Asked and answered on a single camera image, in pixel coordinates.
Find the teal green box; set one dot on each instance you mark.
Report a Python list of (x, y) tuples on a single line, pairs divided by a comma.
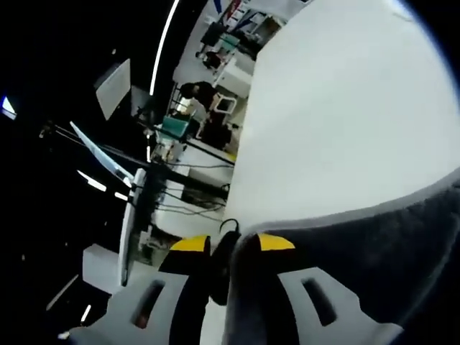
[(175, 127)]

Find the white chair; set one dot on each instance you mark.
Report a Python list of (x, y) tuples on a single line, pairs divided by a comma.
[(225, 104)]

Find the long ceiling light strip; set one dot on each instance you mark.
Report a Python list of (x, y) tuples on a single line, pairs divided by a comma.
[(163, 46)]

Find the grey towel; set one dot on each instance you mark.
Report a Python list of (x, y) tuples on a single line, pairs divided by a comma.
[(377, 244)]

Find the laptop with red screen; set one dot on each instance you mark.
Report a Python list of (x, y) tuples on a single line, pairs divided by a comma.
[(125, 233)]

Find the ceiling air conditioner unit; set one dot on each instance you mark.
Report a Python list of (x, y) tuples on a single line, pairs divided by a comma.
[(114, 88)]

